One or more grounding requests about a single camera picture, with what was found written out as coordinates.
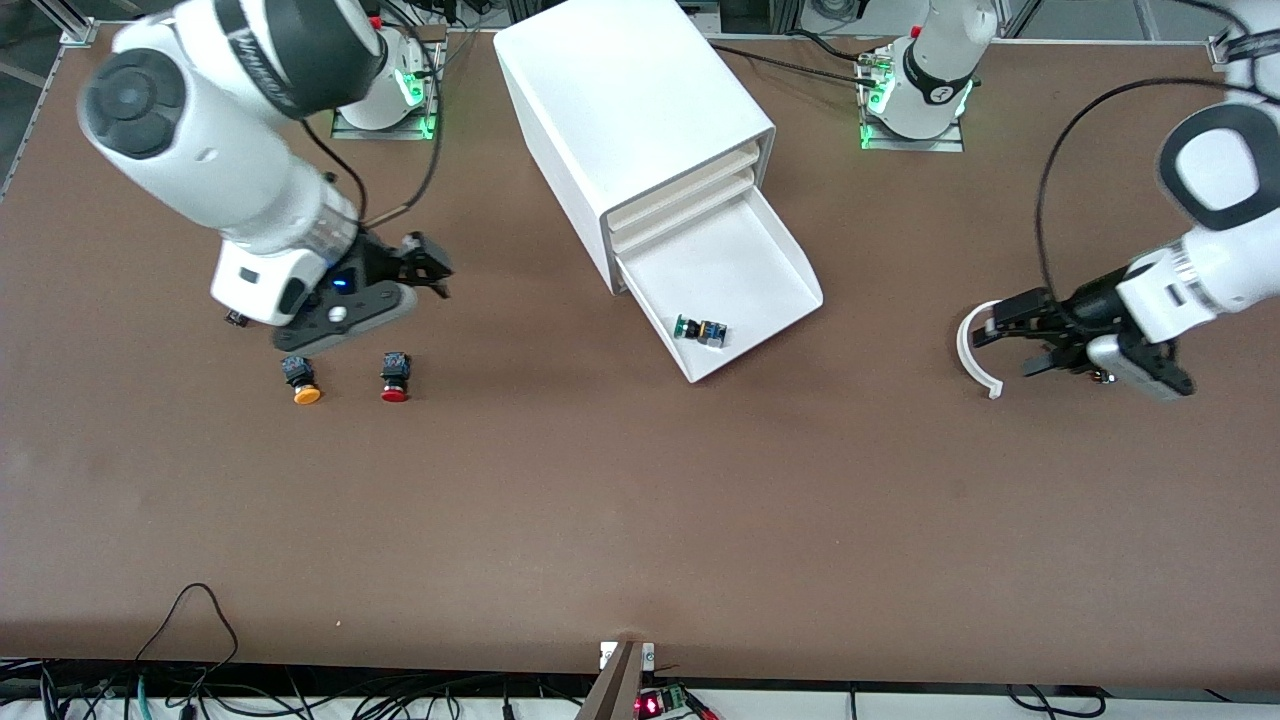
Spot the yellow push button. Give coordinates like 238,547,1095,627
280,355,323,406

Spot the white curved plastic arc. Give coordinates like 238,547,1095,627
956,300,1004,400

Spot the green push button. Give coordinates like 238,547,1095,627
672,314,728,350

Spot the lowest white cabinet drawer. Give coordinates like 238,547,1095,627
613,185,824,385

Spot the taupe angled bar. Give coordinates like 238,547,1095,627
575,643,643,720

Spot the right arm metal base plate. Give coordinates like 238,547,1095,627
330,38,447,141

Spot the white drawer cabinet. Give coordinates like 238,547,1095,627
493,0,776,296

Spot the circuit board with red light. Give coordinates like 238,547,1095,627
633,683,716,720

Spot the black looped table cable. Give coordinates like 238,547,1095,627
130,583,241,691

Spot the black base cable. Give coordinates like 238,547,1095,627
785,28,881,66
705,42,881,86

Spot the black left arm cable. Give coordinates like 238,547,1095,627
1035,78,1280,321

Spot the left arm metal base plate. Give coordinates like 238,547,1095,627
858,45,966,153

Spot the middle white cabinet drawer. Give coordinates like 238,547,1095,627
610,168,756,253

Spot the highest white cabinet drawer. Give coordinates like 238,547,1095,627
607,141,763,229

